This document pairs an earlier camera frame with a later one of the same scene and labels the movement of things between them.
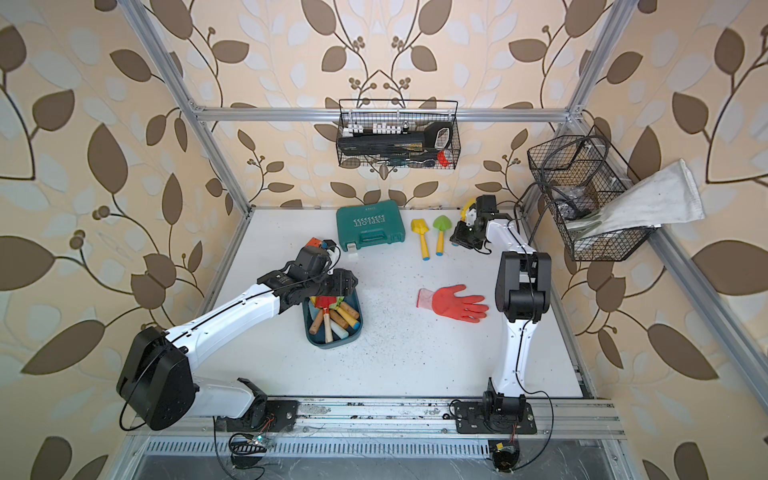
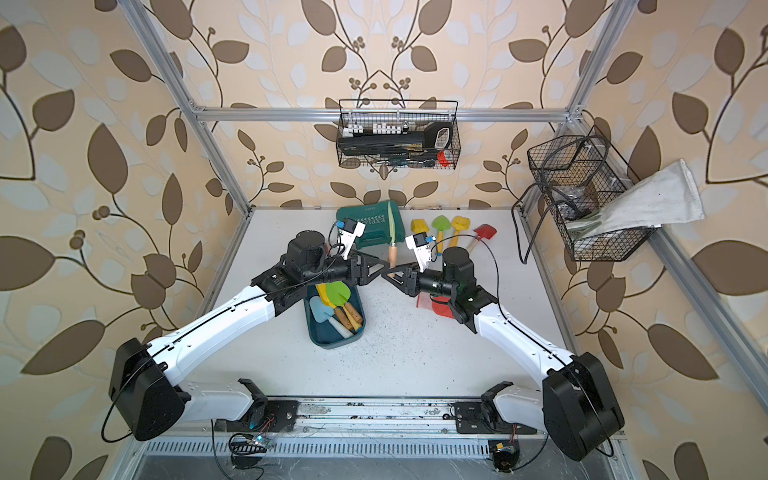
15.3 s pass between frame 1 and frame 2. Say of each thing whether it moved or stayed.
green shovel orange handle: stayed
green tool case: stayed
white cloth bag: stayed
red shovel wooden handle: moved
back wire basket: stayed
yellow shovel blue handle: stayed
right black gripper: moved
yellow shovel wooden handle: moved
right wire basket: stayed
